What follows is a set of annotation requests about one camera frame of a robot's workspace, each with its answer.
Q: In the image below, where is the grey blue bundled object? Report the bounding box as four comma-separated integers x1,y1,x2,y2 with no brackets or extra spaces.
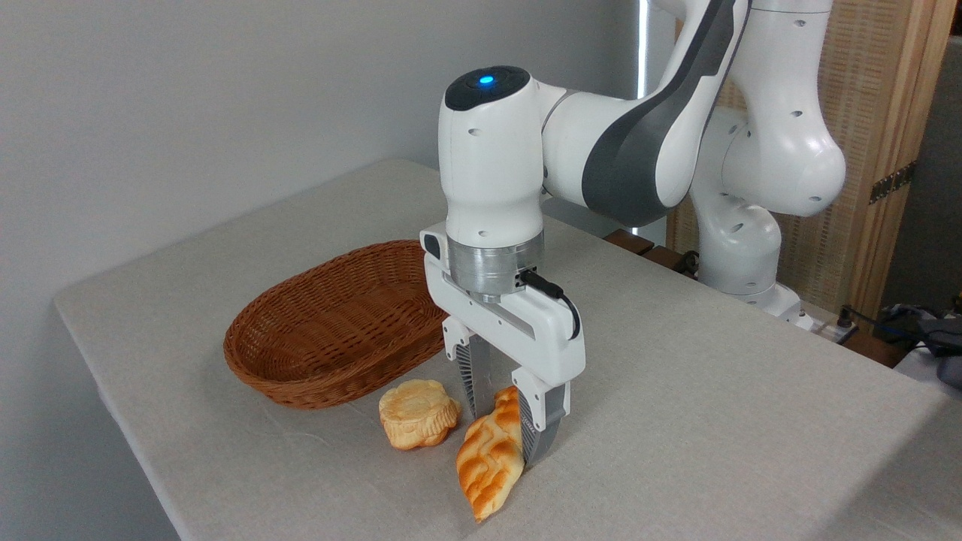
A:
876,301,962,391

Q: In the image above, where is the pale round bread bun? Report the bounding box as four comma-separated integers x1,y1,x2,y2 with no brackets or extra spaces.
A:
378,379,462,451

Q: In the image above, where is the metal screen hinge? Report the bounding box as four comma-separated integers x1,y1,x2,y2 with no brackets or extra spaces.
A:
870,162,918,205

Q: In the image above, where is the grey tablecloth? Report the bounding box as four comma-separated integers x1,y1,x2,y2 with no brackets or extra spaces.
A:
53,158,962,541

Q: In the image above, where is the black power plug and cable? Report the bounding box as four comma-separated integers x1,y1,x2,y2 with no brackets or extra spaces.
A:
836,304,914,339

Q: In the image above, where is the brown oval wicker basket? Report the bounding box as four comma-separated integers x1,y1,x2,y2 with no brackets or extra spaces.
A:
223,240,449,410

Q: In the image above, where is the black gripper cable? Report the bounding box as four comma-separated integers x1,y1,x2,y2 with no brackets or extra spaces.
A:
519,269,582,340

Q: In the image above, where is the silver metal wrist flange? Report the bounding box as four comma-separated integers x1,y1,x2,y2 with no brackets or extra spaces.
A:
449,229,544,304

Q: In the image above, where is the braided golden bread loaf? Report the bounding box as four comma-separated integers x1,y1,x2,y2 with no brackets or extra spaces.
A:
456,385,525,523

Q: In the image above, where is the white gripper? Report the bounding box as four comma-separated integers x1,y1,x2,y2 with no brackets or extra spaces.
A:
421,223,586,468

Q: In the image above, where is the wooden woven folding screen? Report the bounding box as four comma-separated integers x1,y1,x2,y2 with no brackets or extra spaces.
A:
667,0,959,320

